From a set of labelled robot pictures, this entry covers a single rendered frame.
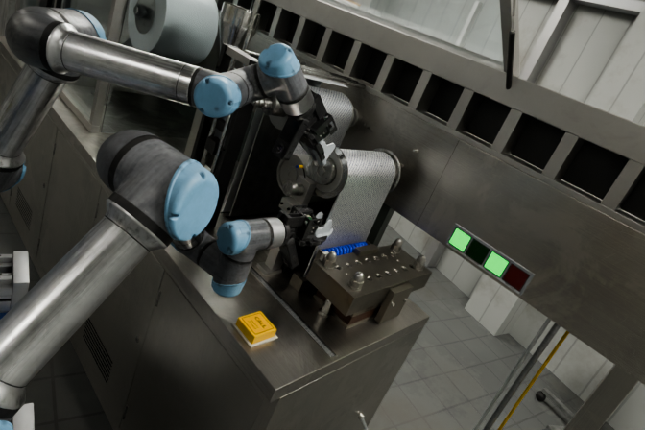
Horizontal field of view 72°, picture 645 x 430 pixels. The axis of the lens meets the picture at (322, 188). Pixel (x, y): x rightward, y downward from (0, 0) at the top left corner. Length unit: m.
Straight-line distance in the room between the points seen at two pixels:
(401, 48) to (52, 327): 1.21
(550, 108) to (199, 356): 1.11
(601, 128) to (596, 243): 0.28
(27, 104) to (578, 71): 3.33
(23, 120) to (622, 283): 1.43
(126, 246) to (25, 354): 0.18
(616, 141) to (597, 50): 2.48
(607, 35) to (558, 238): 2.58
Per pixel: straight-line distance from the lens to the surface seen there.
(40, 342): 0.73
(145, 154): 0.74
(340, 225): 1.28
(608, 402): 1.54
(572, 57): 3.77
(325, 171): 1.19
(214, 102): 0.83
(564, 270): 1.30
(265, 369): 1.06
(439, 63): 1.44
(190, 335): 1.31
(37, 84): 1.18
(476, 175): 1.35
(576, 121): 1.28
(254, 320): 1.12
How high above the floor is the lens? 1.62
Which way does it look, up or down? 20 degrees down
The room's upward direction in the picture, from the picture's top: 22 degrees clockwise
